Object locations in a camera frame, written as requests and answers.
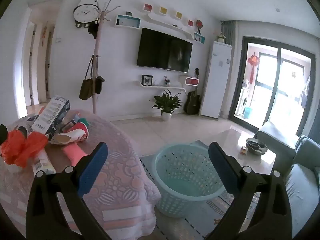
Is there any low white wall shelf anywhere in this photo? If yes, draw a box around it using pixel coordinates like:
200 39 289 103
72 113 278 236
136 80 187 93

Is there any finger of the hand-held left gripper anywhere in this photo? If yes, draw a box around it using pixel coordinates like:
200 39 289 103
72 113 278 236
0 124 8 144

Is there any dark metal bowl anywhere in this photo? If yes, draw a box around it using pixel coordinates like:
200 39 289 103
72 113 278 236
246 138 268 155

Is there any black flat television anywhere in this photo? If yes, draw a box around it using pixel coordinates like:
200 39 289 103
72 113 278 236
136 27 193 73

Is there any white washing machine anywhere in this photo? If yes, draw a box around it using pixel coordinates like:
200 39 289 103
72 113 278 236
240 87 255 115

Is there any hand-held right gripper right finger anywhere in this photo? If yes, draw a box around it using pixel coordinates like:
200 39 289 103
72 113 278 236
205 141 293 240

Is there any brown hanging bag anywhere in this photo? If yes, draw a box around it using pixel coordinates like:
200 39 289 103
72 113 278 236
79 55 94 100

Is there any round table pink tablecloth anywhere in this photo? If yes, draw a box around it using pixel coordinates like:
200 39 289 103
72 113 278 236
0 109 162 238

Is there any panda wall clock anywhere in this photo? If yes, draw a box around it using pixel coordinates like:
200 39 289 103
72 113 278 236
73 0 100 28

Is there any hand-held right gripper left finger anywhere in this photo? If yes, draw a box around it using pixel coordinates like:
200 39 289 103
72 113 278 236
26 141 113 240

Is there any white teal box shelf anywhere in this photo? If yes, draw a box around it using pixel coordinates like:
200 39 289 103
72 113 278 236
115 14 142 28

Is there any white refrigerator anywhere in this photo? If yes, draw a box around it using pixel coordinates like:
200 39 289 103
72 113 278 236
200 41 233 118

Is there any pink coat rack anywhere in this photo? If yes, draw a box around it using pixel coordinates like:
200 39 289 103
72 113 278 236
91 1 112 114

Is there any white squeeze tube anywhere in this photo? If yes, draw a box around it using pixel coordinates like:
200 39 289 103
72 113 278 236
32 150 57 178

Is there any grey curtain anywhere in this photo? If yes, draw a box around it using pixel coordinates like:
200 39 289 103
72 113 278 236
221 20 237 46

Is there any white slipper shoe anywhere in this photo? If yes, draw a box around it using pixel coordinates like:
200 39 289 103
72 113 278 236
50 128 89 145

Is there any dark framed sliding door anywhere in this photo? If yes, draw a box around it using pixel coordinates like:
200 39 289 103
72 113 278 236
229 36 316 135

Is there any black hat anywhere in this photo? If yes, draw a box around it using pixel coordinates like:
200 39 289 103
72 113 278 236
88 21 99 39

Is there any pink sock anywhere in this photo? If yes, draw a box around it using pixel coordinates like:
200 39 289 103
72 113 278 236
62 142 88 167

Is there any curved white wall shelf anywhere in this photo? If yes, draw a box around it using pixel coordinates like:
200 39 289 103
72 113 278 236
147 12 198 43

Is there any grey-green sofa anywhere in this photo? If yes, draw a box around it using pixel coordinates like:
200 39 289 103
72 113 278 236
285 135 320 238

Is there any dark acoustic guitar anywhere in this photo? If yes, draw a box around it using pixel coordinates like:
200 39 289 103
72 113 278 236
184 68 201 115

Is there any glossy coffee table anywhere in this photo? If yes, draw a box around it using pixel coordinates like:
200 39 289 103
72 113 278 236
217 127 277 173

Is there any battery pack box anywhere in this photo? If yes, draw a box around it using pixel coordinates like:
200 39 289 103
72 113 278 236
31 95 70 136

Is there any light teal laundry basket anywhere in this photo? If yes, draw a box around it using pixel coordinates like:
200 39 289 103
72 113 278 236
153 144 227 218

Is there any black hanging bag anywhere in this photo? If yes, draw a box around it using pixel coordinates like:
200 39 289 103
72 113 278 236
94 55 106 93

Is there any red knot decoration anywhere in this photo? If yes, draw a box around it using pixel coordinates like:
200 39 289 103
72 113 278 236
247 52 259 83

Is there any orange plastic bag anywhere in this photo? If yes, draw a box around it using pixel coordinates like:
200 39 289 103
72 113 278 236
1 130 48 168

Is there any grey-green armchair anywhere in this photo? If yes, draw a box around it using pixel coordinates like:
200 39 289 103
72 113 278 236
256 121 297 165

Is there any potted green plant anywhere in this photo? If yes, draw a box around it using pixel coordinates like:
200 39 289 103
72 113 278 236
152 89 182 122

